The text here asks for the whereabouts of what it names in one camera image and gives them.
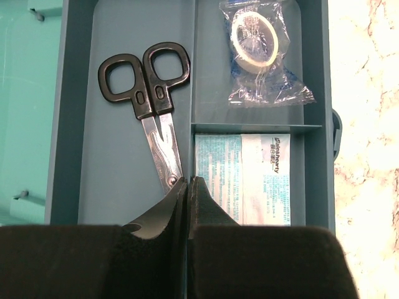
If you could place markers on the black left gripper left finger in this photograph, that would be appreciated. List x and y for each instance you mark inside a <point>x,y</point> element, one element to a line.
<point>142,259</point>

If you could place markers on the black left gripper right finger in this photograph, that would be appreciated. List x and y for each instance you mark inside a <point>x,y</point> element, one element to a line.
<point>228,260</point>

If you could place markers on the light blue mask packet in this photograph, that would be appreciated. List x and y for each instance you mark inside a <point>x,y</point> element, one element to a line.
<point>247,175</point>

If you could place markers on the dark teal divided tray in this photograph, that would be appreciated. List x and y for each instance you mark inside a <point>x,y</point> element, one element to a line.
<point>101,170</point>

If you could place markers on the green plastic medicine box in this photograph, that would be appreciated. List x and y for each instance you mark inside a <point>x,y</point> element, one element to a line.
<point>30,43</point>

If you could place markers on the black handled scissors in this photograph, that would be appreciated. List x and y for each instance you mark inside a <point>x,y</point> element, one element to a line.
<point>152,104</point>

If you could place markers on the tape roll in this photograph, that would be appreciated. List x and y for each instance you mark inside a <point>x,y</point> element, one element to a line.
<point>258,42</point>

